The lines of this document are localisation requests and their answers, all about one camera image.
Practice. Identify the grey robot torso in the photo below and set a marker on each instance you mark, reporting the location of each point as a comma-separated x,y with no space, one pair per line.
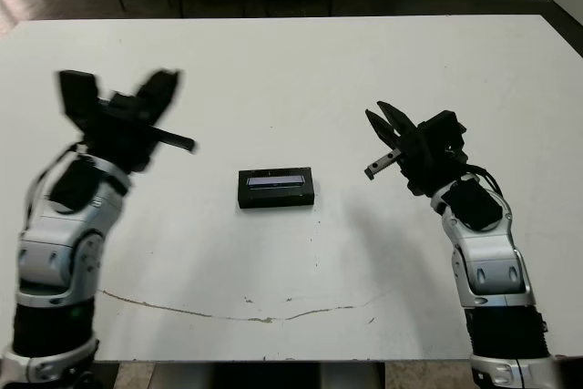
264,377

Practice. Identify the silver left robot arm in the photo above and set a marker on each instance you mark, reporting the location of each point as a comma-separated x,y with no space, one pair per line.
59,248

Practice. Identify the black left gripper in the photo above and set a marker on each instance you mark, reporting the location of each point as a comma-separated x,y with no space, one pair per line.
120,134

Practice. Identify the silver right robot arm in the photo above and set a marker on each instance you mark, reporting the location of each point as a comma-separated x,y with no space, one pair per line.
492,266

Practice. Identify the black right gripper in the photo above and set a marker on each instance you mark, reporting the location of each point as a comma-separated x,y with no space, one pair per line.
428,166

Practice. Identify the black box lid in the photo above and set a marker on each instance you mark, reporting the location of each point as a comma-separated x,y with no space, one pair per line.
278,200

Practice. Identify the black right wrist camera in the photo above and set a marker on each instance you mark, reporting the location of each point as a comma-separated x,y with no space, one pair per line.
444,129

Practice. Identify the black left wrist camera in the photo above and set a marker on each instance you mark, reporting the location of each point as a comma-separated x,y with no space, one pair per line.
77,95

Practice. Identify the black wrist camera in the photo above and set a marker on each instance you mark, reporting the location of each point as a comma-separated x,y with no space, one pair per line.
444,129
77,95

